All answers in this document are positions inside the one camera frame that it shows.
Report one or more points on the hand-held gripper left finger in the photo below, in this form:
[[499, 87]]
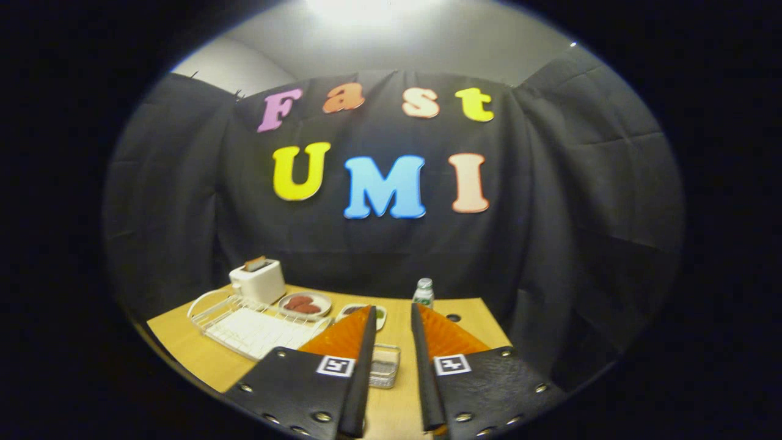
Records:
[[360, 391]]

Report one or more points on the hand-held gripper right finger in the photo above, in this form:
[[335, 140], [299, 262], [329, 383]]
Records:
[[424, 391]]

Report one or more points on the white divided dish with beans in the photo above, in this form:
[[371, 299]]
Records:
[[345, 311]]

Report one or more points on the white oval plate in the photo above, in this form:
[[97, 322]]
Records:
[[324, 300]]

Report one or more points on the white drink bottle green label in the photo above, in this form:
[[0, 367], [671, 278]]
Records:
[[423, 296]]

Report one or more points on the red meat slice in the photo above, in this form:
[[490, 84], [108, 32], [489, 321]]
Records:
[[310, 309], [296, 301]]

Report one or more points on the white toaster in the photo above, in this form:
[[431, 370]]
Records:
[[259, 284]]

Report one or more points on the brown toast slice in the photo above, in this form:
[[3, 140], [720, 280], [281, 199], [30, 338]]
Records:
[[255, 264]]

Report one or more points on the black backdrop cloth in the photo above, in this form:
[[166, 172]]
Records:
[[550, 214]]

